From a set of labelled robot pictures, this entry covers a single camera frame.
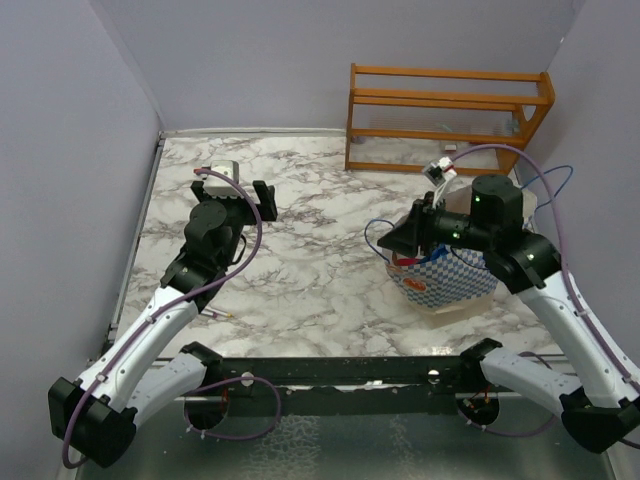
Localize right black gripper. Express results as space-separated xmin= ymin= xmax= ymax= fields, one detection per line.
xmin=379 ymin=191 xmax=495 ymax=257

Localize blue checkered paper bag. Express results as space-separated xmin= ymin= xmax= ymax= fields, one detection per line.
xmin=371 ymin=174 xmax=561 ymax=315

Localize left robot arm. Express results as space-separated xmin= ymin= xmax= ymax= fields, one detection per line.
xmin=48 ymin=169 xmax=277 ymax=469

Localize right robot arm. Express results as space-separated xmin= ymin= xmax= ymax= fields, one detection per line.
xmin=377 ymin=175 xmax=639 ymax=453

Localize pens on table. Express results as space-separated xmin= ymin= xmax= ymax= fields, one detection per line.
xmin=202 ymin=309 xmax=233 ymax=319

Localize wooden rack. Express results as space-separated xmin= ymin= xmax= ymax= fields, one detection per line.
xmin=344 ymin=64 xmax=556 ymax=175

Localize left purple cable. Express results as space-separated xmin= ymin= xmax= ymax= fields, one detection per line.
xmin=62 ymin=169 xmax=264 ymax=470

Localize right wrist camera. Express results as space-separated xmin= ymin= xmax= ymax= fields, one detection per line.
xmin=422 ymin=156 xmax=457 ymax=208

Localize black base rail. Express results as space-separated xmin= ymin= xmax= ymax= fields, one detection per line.
xmin=164 ymin=342 xmax=504 ymax=419

